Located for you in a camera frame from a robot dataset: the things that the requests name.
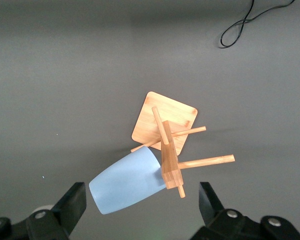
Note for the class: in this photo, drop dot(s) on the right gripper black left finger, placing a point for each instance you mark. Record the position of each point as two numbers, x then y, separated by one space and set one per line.
65 215

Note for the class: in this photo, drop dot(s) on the light blue plastic cup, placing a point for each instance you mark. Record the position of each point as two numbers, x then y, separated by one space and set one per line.
125 180

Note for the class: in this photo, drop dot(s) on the wooden mug tree stand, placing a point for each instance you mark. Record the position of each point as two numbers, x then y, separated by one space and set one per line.
165 117

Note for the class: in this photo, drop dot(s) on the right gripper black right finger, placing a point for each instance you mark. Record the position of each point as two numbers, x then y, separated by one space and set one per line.
215 217

